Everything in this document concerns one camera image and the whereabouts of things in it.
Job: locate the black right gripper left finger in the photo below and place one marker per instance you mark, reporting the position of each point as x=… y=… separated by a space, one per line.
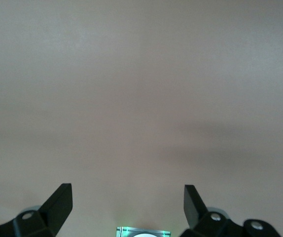
x=52 y=214

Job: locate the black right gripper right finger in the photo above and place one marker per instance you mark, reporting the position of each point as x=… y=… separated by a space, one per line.
x=198 y=217

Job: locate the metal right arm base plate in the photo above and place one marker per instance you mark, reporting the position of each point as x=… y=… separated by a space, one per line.
x=121 y=232

